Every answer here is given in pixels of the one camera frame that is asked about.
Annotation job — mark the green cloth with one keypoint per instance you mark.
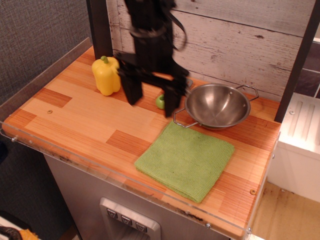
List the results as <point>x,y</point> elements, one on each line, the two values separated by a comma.
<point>186,161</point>

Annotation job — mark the grey spatula green handle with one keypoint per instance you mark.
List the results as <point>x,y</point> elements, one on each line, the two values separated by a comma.
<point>160,100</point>

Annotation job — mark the yellow object bottom left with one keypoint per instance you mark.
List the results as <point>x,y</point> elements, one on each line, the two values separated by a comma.
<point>26,234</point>

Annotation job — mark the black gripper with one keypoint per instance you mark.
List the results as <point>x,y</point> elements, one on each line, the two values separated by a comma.
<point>153,62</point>

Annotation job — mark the clear acrylic edge guard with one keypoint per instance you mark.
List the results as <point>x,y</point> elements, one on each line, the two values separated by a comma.
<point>228,207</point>

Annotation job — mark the dark right upright post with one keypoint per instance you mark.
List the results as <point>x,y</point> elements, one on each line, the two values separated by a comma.
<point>299,62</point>

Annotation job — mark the grey toy kitchen cabinet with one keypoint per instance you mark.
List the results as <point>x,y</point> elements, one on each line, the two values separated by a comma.
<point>82,192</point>

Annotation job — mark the silver button panel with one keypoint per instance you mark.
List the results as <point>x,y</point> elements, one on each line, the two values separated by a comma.
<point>122,223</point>

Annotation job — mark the steel bowl with handles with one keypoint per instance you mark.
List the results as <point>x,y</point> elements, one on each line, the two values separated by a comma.
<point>217,106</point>

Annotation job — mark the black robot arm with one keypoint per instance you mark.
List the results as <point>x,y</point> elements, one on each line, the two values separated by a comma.
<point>151,18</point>

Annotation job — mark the yellow toy bell pepper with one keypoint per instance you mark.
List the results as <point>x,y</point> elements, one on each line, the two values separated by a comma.
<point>105,72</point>

